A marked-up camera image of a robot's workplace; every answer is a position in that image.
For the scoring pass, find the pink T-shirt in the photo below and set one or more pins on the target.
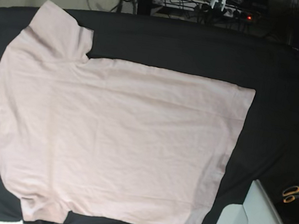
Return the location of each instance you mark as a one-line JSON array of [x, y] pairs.
[[108, 137]]

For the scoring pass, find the white power strip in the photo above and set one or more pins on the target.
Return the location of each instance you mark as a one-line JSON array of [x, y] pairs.
[[197, 5]]

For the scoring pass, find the black table cloth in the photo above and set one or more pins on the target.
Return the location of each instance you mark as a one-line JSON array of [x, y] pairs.
[[268, 148]]

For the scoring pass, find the black stand post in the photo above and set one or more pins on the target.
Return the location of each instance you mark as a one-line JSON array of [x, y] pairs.
[[145, 0]]

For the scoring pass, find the orange handled scissors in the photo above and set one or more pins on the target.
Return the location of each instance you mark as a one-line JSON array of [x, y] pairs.
[[290, 194]]

